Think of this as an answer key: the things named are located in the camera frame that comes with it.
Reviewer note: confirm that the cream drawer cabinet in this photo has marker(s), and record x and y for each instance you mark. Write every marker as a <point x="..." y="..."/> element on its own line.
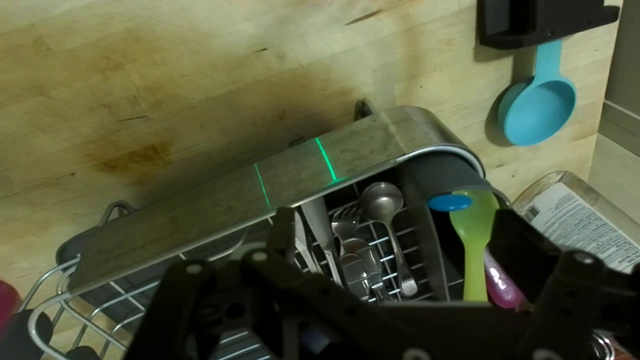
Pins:
<point x="622" y="80"/>

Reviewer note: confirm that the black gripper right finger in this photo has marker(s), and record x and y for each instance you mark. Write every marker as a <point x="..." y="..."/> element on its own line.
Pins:
<point x="586" y="306"/>

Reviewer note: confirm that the dark gray utensil caddy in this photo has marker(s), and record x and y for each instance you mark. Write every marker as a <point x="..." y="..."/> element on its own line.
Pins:
<point x="440" y="172"/>

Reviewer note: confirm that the blue measuring scoop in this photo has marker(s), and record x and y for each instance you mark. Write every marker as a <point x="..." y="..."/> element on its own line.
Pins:
<point x="537" y="113"/>

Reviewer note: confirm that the green plastic spoon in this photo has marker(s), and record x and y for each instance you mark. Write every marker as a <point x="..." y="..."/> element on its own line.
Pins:
<point x="475" y="233"/>

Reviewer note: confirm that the pink plastic cup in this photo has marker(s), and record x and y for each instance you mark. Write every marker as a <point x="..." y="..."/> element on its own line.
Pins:
<point x="9" y="306"/>

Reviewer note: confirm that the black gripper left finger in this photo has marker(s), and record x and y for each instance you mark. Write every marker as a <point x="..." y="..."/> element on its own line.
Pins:
<point x="212" y="306"/>

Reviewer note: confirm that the steel and gray dish rack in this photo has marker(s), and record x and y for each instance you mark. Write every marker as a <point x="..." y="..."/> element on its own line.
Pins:
<point x="267" y="192"/>

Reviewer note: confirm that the metal spoon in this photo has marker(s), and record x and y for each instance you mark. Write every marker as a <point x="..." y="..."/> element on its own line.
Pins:
<point x="350" y="257"/>
<point x="383" y="199"/>

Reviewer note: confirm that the black plastic block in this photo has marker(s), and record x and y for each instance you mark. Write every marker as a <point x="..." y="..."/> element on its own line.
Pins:
<point x="541" y="21"/>

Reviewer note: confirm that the blue plastic knife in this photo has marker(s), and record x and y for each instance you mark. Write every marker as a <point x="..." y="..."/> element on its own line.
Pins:
<point x="450" y="201"/>

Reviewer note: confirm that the metal table knife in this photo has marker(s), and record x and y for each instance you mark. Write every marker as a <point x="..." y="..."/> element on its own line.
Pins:
<point x="317" y="222"/>

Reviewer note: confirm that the pink plastic utensil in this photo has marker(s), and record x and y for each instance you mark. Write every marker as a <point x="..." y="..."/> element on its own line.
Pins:
<point x="502" y="286"/>

